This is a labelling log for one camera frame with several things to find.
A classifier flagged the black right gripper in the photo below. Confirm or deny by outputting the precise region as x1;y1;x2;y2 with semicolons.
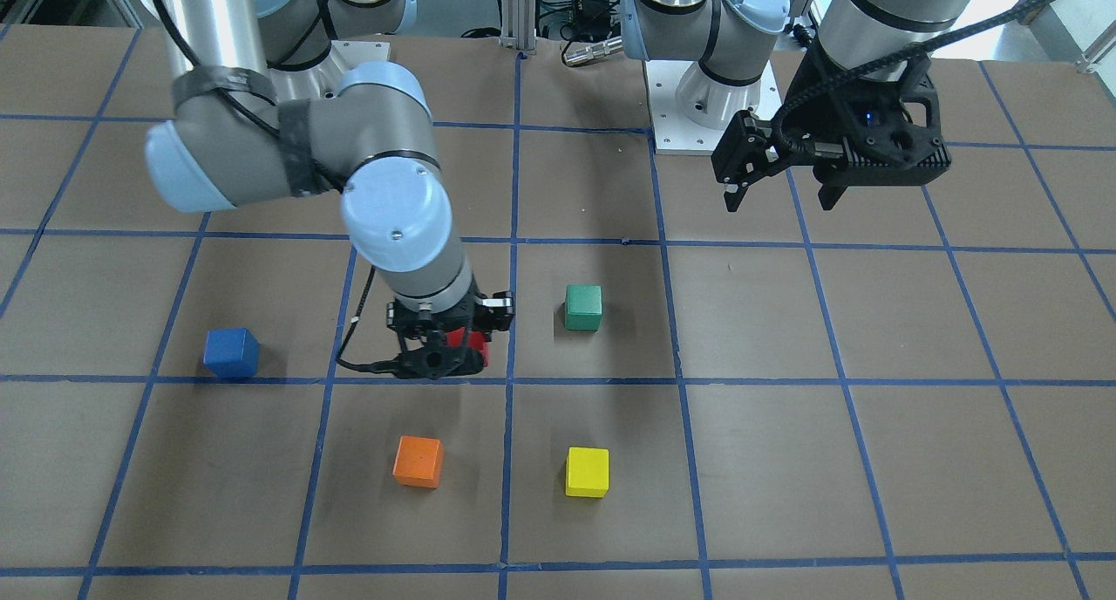
386;290;514;343

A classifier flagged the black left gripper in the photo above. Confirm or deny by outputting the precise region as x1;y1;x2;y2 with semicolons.
711;46;939;212

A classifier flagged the red wooden block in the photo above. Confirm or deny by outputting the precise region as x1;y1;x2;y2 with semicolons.
446;327;491;375

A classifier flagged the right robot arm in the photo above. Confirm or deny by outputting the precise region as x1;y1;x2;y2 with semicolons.
145;0;514;341

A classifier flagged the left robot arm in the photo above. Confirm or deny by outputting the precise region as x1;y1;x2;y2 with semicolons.
618;0;970;212

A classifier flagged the green wooden block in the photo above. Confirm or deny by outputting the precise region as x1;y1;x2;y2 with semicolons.
562;283;603;332

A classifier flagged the orange wooden block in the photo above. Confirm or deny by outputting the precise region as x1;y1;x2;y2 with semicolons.
391;434;444;488

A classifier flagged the yellow wooden block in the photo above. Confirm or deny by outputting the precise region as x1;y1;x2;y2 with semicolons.
562;447;610;499

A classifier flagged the blue wooden block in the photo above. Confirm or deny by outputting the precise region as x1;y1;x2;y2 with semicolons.
202;327;260;378

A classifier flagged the black camera cable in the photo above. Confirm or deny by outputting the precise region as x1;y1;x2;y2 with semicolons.
772;0;1095;159

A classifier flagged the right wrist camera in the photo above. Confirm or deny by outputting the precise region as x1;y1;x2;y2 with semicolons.
386;333;459;380

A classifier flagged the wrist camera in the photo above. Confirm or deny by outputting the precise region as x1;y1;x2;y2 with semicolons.
806;86;952;188
386;333;459;380

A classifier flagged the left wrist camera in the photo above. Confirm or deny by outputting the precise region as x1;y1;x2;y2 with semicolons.
806;86;952;188

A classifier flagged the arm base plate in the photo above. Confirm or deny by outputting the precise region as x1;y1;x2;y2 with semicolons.
644;60;782;156
269;39;391;103

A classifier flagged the aluminium frame post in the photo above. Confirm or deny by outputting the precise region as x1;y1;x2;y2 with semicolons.
498;0;538;56

